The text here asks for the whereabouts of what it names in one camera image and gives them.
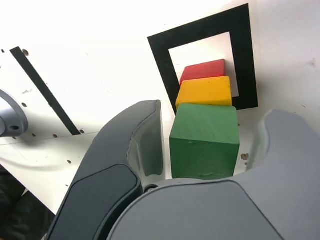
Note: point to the black tape square outline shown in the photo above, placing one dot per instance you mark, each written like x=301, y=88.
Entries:
x=240, y=25

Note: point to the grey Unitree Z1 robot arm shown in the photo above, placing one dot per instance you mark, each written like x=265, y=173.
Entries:
x=10, y=112

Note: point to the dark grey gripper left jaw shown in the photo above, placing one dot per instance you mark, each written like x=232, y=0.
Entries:
x=105, y=162

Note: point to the yellow cube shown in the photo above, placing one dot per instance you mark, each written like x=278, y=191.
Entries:
x=205, y=92

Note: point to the black tape strip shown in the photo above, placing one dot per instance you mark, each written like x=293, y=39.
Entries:
x=45, y=90

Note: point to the green cube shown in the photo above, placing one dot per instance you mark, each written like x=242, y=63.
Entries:
x=205, y=140

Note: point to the red cube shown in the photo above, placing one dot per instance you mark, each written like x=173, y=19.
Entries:
x=202, y=71

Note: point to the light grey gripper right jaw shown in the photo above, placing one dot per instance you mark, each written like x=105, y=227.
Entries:
x=200, y=215

